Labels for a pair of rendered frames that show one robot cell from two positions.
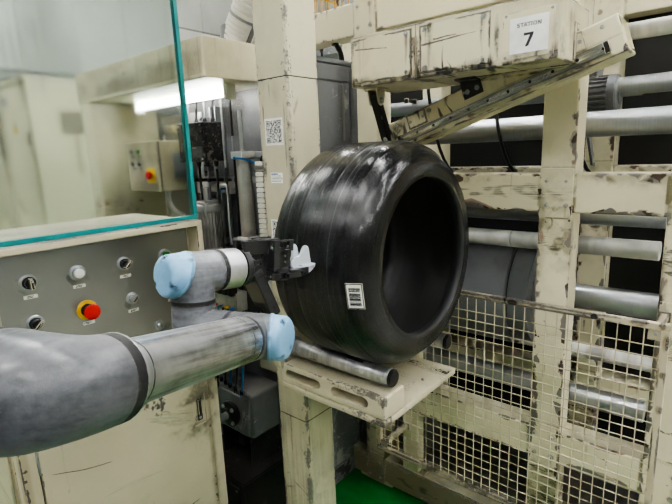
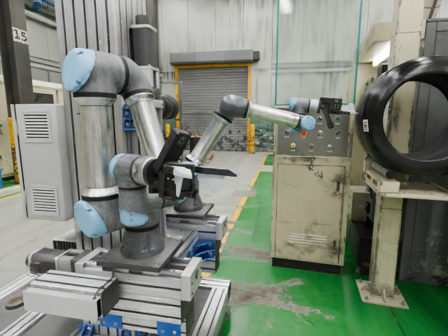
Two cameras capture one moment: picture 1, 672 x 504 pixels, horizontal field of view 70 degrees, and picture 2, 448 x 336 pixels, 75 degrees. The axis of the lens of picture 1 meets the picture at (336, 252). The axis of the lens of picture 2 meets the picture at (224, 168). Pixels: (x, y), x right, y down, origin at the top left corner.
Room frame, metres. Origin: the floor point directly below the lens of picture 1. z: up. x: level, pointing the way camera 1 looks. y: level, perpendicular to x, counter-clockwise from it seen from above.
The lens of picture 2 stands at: (-0.27, -1.05, 1.17)
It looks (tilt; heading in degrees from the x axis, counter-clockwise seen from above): 10 degrees down; 65
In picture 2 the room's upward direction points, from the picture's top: straight up
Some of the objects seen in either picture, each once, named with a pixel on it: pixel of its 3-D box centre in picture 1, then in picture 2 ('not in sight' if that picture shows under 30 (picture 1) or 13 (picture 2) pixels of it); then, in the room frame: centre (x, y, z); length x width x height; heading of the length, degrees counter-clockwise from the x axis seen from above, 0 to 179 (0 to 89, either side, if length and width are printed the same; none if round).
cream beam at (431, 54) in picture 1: (460, 52); not in sight; (1.45, -0.38, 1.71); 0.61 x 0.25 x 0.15; 49
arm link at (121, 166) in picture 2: not in sight; (131, 169); (-0.17, -0.25, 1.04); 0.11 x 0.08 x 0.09; 117
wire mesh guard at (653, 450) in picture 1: (490, 400); not in sight; (1.41, -0.48, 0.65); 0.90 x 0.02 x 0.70; 49
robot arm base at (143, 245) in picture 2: not in sight; (142, 235); (-0.11, -0.06, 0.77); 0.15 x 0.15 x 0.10
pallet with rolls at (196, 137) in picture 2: not in sight; (197, 147); (2.59, 6.74, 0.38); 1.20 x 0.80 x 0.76; 61
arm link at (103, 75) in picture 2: not in sight; (99, 146); (-0.23, -0.12, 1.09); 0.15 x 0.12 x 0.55; 27
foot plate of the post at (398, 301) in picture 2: not in sight; (380, 291); (1.46, 0.12, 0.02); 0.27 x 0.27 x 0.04; 49
